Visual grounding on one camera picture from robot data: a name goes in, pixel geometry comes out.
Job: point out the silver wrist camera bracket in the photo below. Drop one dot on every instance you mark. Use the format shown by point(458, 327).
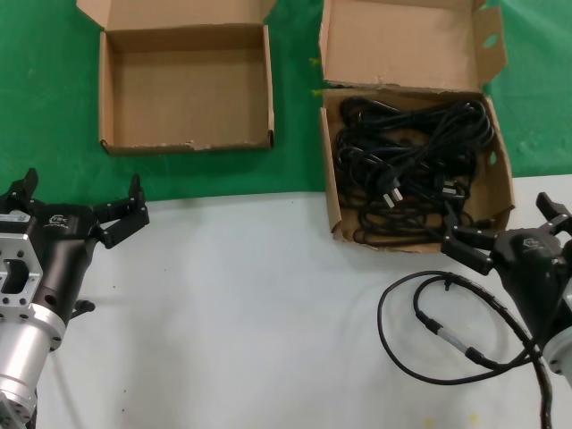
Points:
point(18, 272)
point(567, 299)

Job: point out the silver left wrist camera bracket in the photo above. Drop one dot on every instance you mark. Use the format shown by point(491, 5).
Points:
point(18, 272)

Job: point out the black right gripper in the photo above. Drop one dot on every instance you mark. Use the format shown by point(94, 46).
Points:
point(532, 268)

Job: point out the torn open cardboard box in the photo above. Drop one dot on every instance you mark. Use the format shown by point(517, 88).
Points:
point(402, 44)

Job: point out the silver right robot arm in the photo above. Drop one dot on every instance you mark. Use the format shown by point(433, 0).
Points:
point(561, 357)

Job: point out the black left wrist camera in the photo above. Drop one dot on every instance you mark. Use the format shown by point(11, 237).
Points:
point(13, 218)

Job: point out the shallow open cardboard box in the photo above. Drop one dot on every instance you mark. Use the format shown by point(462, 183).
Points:
point(179, 89)

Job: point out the small black clamp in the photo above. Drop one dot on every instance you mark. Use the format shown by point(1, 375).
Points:
point(84, 308)

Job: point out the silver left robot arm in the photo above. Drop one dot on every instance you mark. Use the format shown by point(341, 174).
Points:
point(22, 353)

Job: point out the green cloth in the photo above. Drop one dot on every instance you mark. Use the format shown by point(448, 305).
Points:
point(44, 89)

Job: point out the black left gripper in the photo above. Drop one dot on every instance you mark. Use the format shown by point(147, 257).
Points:
point(62, 250)

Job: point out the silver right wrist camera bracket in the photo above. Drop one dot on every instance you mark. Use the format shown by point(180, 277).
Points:
point(567, 299)

